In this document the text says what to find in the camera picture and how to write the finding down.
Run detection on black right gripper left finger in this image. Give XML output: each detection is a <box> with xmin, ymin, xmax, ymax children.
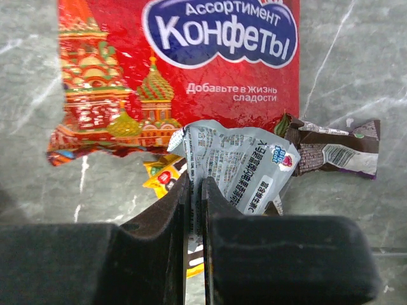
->
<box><xmin>1</xmin><ymin>174</ymin><xmax>190</xmax><ymax>304</ymax></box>

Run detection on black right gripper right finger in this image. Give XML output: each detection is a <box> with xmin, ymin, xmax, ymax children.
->
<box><xmin>201</xmin><ymin>178</ymin><xmax>382</xmax><ymax>304</ymax></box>

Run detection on red candy bag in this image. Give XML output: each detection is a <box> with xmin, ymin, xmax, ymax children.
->
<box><xmin>46</xmin><ymin>0</ymin><xmax>300</xmax><ymax>166</ymax></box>

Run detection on purple brown M&M's packet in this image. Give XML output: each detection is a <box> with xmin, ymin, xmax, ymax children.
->
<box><xmin>273</xmin><ymin>114</ymin><xmax>381</xmax><ymax>180</ymax></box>

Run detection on yellow M&M's packet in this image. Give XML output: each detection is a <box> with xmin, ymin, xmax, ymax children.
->
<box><xmin>186</xmin><ymin>244</ymin><xmax>204</xmax><ymax>278</ymax></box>
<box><xmin>142</xmin><ymin>154</ymin><xmax>187</xmax><ymax>199</ymax></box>

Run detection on white grey snack wrapper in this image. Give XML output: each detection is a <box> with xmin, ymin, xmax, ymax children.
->
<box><xmin>167</xmin><ymin>120</ymin><xmax>300</xmax><ymax>251</ymax></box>

